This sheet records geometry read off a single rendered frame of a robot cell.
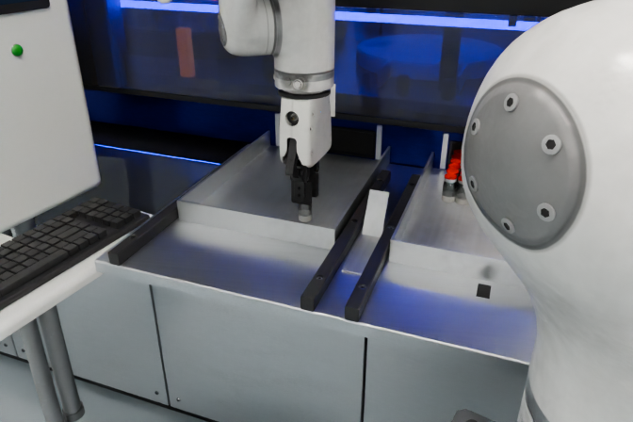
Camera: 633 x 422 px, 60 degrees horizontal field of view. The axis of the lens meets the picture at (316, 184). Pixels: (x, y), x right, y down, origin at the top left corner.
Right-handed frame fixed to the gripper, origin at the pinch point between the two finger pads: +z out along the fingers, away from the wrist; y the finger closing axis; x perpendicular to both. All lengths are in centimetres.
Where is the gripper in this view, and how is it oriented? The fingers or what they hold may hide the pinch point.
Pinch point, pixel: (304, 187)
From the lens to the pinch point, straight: 84.3
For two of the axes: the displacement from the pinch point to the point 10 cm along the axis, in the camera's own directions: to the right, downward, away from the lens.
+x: -9.4, -1.5, 3.1
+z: 0.0, 9.1, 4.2
